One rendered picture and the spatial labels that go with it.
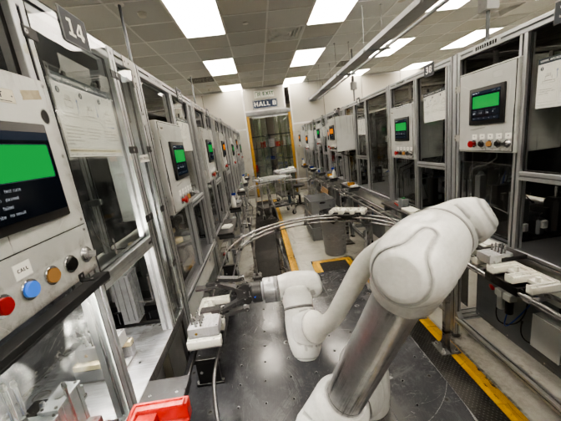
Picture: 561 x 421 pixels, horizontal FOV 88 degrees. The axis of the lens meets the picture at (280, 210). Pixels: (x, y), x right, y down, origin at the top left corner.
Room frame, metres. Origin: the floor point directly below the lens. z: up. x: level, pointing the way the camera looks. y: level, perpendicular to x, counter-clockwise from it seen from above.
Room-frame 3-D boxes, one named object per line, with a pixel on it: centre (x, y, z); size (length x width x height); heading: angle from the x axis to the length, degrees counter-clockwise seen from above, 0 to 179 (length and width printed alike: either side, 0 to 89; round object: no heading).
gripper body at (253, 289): (0.95, 0.15, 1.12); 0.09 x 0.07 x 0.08; 92
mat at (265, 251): (5.62, 0.25, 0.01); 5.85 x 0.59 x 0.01; 3
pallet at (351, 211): (2.87, -0.69, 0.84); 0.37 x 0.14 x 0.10; 61
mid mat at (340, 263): (3.19, -0.62, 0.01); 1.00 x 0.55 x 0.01; 3
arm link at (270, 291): (0.95, 0.07, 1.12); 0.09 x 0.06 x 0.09; 2
